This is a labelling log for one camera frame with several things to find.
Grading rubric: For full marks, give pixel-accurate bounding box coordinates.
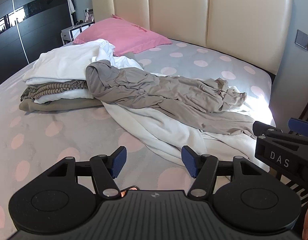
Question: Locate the white crumpled cloth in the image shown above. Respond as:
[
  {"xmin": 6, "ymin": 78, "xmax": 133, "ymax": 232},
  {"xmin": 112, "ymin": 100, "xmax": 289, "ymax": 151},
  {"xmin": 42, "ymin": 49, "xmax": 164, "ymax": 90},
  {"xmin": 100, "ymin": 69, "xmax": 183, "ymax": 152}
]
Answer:
[{"xmin": 91, "ymin": 39, "xmax": 273, "ymax": 172}]

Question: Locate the striped folded garment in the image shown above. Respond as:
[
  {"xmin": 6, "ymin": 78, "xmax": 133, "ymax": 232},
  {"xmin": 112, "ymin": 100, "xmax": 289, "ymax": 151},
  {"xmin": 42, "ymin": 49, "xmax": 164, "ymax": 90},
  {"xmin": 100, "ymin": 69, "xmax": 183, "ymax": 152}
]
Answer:
[{"xmin": 21, "ymin": 79, "xmax": 89, "ymax": 102}]

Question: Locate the pile of folded clothes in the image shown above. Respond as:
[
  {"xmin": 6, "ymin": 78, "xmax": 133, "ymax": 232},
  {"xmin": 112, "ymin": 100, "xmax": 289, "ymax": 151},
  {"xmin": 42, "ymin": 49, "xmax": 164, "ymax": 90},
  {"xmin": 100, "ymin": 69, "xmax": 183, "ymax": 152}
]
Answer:
[
  {"xmin": 34, "ymin": 89, "xmax": 94, "ymax": 104},
  {"xmin": 18, "ymin": 97, "xmax": 104, "ymax": 112}
]

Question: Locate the cream padded headboard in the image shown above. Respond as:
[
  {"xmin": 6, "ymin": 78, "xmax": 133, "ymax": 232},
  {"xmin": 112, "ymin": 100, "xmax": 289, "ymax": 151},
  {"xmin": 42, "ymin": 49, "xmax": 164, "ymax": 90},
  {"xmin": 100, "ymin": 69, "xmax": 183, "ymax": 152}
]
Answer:
[{"xmin": 91, "ymin": 0, "xmax": 293, "ymax": 77}]

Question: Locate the black framed white cabinet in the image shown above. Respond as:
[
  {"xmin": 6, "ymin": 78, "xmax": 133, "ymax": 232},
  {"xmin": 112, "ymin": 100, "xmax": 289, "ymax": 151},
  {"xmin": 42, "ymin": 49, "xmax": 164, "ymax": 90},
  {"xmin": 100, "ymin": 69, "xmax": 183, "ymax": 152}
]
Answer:
[{"xmin": 69, "ymin": 22, "xmax": 95, "ymax": 40}]

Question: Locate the bed with pink dotted sheet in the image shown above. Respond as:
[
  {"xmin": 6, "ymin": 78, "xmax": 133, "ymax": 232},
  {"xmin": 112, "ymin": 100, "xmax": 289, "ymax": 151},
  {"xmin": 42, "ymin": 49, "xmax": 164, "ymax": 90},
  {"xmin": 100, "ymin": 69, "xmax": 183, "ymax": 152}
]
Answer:
[{"xmin": 0, "ymin": 39, "xmax": 277, "ymax": 240}]

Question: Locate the black sliding wardrobe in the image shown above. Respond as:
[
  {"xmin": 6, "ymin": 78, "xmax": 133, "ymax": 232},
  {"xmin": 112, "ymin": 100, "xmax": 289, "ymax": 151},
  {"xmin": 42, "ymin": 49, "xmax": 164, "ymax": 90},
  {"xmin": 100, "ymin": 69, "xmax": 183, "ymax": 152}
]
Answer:
[{"xmin": 0, "ymin": 0, "xmax": 77, "ymax": 89}]

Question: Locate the taupe long sleeve shirt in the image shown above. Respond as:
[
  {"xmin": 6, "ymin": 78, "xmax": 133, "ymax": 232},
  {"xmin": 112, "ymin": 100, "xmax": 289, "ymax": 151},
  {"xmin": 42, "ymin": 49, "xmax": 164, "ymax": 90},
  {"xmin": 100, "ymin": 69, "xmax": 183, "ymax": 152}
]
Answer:
[{"xmin": 85, "ymin": 60, "xmax": 257, "ymax": 139}]

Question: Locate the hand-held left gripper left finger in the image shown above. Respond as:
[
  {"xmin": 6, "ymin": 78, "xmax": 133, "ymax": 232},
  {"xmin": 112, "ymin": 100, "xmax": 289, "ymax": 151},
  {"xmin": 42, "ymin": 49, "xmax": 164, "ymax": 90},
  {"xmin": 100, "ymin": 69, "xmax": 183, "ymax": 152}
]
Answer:
[{"xmin": 45, "ymin": 146, "xmax": 127, "ymax": 200}]

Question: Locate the grey wall switch panel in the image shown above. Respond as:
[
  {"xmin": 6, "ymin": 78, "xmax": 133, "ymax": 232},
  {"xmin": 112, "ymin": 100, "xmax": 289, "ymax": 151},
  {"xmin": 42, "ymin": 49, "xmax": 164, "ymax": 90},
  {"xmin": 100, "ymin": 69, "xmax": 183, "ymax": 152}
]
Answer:
[{"xmin": 295, "ymin": 29, "xmax": 308, "ymax": 50}]

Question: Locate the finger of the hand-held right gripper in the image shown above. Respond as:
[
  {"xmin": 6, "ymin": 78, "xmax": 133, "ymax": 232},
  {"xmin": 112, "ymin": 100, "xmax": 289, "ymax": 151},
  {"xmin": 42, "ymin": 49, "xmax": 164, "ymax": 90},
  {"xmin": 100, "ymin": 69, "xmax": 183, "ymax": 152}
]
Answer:
[
  {"xmin": 288, "ymin": 117, "xmax": 308, "ymax": 139},
  {"xmin": 253, "ymin": 121, "xmax": 308, "ymax": 153}
]

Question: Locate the pink pillow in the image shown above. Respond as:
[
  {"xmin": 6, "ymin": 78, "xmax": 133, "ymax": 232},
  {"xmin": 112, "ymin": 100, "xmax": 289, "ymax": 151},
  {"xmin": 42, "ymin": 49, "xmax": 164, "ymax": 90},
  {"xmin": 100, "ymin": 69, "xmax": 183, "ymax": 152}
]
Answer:
[{"xmin": 73, "ymin": 14, "xmax": 172, "ymax": 57}]

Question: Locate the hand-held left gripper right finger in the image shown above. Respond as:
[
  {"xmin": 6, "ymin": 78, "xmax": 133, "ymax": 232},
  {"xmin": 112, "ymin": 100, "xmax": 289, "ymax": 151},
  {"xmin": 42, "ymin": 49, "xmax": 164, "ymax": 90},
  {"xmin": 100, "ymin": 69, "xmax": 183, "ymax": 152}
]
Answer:
[{"xmin": 181, "ymin": 145, "xmax": 263, "ymax": 198}]

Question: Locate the stack of folded clothes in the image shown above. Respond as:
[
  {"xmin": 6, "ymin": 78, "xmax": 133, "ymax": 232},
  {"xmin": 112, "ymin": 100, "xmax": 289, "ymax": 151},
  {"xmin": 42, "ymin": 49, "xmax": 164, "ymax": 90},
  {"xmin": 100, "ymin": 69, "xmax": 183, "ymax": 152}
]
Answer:
[{"xmin": 23, "ymin": 39, "xmax": 114, "ymax": 85}]

